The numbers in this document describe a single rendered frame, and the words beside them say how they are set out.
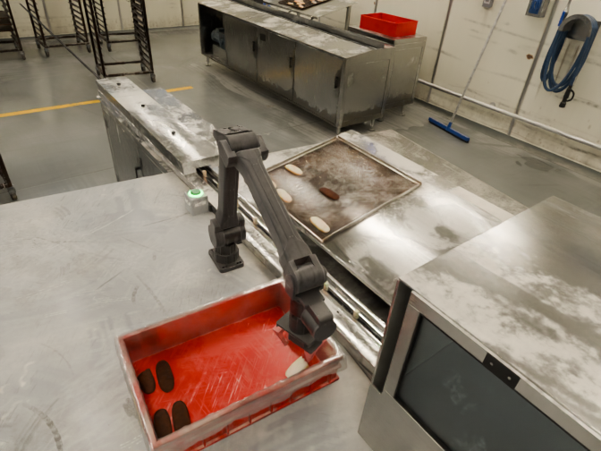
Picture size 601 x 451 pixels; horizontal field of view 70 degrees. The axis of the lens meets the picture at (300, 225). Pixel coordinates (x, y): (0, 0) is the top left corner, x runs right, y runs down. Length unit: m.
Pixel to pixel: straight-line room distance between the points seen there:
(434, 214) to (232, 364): 0.88
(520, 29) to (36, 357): 4.69
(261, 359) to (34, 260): 0.85
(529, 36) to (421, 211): 3.55
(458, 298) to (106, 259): 1.17
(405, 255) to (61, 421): 1.04
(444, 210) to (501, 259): 0.79
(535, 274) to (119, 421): 0.93
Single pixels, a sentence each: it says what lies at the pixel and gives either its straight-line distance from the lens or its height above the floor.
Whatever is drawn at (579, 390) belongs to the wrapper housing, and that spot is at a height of 1.30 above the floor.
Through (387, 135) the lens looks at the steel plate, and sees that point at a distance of 2.54.
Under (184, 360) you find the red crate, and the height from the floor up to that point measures 0.82.
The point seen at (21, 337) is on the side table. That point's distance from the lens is 1.42.
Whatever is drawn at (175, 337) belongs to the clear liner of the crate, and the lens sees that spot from 1.23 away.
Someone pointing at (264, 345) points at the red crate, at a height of 0.82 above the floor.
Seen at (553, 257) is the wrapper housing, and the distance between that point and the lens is 0.93.
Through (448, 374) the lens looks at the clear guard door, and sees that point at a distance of 0.78.
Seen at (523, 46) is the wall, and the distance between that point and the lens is 5.01.
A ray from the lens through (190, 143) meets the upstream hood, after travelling 2.07.
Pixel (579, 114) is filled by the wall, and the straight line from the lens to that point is 4.83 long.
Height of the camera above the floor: 1.78
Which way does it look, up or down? 35 degrees down
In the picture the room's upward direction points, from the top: 4 degrees clockwise
